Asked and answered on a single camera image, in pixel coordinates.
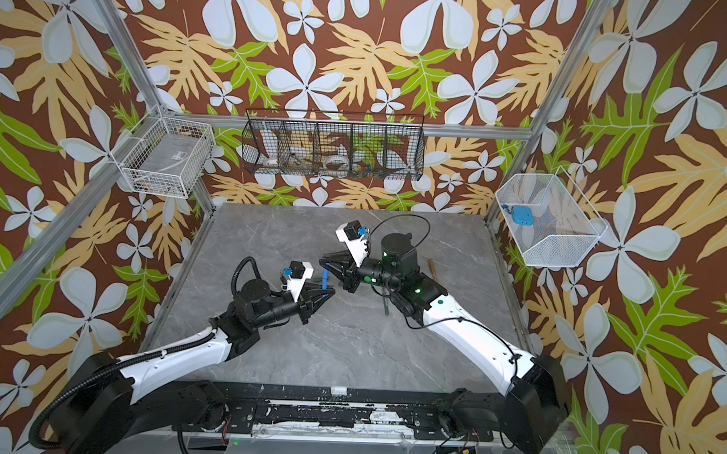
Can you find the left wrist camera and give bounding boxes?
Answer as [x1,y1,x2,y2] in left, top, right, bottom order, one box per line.
[282,260,314,303]

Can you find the blue object in basket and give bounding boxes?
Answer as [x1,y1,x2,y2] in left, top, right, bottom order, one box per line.
[507,205,535,227]

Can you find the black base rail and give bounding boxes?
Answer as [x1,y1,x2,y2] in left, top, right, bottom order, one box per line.
[211,382,498,444]

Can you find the black wire basket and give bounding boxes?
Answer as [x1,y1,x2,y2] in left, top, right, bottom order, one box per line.
[238,109,427,180]

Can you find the white wire basket left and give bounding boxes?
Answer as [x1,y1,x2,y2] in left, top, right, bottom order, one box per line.
[113,107,216,199]

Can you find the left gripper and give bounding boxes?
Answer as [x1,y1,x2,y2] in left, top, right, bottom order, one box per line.
[250,278,334,334]

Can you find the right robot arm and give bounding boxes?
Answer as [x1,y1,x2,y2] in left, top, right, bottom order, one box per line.
[319,222,571,454]

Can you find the white mesh basket right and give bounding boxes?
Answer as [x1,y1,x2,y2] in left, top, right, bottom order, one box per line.
[496,168,609,270]

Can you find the brown pen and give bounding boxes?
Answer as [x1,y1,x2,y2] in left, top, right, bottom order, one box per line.
[428,259,439,282]

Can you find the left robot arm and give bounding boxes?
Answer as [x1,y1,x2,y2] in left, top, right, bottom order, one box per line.
[28,256,335,454]

